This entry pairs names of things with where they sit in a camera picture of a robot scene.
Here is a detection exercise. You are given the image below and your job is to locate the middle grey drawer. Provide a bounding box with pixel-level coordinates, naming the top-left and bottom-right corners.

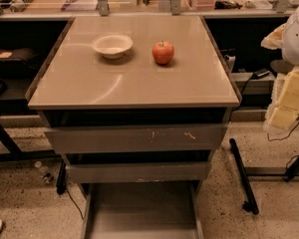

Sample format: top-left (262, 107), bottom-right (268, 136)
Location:
top-left (66, 162), bottom-right (211, 183)

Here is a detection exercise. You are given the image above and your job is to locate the black phone device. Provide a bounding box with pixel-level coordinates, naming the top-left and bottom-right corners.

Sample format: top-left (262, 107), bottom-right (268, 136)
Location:
top-left (252, 69), bottom-right (270, 79)

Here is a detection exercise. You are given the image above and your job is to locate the bottom open grey drawer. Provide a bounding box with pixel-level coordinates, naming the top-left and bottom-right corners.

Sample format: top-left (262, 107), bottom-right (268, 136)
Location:
top-left (80, 181), bottom-right (204, 239)

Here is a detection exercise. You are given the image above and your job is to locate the plastic bottle on floor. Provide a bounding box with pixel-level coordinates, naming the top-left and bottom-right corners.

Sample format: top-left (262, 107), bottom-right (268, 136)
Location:
top-left (35, 161), bottom-right (54, 184)

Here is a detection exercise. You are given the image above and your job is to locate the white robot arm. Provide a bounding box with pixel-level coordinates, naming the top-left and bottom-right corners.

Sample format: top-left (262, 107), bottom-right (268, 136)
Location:
top-left (261, 6), bottom-right (299, 132)

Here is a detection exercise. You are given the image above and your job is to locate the red apple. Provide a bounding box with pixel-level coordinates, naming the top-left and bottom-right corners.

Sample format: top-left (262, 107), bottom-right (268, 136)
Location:
top-left (151, 41), bottom-right (174, 65)

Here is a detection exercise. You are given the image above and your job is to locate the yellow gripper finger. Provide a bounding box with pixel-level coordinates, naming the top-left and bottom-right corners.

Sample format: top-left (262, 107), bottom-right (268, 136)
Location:
top-left (263, 105), bottom-right (299, 132)
top-left (277, 67), bottom-right (299, 112)

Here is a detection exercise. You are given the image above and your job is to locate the black floor stand bar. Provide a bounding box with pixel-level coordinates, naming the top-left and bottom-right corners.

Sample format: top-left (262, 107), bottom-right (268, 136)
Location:
top-left (229, 138), bottom-right (259, 215)

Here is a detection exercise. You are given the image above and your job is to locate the black power cable right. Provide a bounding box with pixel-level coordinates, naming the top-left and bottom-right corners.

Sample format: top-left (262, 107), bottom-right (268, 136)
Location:
top-left (266, 117), bottom-right (299, 142)

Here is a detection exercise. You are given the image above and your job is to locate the black bag on shelf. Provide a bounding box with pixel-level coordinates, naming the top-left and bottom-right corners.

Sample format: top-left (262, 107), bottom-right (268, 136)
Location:
top-left (0, 48), bottom-right (38, 70)

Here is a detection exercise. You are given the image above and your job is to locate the grey drawer cabinet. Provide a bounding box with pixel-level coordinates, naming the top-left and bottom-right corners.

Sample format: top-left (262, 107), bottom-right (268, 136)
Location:
top-left (25, 15), bottom-right (243, 239)

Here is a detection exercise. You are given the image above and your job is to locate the top grey drawer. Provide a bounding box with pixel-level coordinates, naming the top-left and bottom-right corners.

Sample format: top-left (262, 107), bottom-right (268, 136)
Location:
top-left (45, 123), bottom-right (227, 154)

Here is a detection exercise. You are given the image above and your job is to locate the black cable on floor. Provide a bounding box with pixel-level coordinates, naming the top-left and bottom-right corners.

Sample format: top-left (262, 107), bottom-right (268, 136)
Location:
top-left (65, 186), bottom-right (86, 221)

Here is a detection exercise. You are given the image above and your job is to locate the white bowl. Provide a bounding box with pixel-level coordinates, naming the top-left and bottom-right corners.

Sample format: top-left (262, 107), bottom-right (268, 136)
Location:
top-left (92, 33), bottom-right (134, 60)

